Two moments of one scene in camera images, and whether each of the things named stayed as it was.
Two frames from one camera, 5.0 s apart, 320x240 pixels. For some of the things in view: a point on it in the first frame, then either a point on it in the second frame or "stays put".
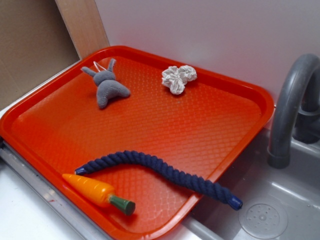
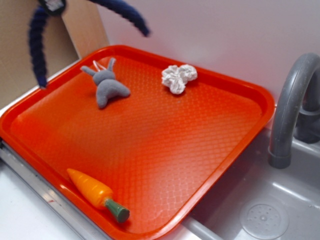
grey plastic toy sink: [277, 203] stays put
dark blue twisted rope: [204, 186] -> [36, 31]
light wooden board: [83, 23] stays put
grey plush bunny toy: [107, 86] stays put
